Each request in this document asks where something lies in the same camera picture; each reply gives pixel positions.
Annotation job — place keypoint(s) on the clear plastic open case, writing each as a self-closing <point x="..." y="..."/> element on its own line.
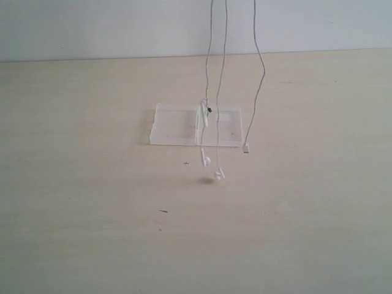
<point x="183" y="125"/>

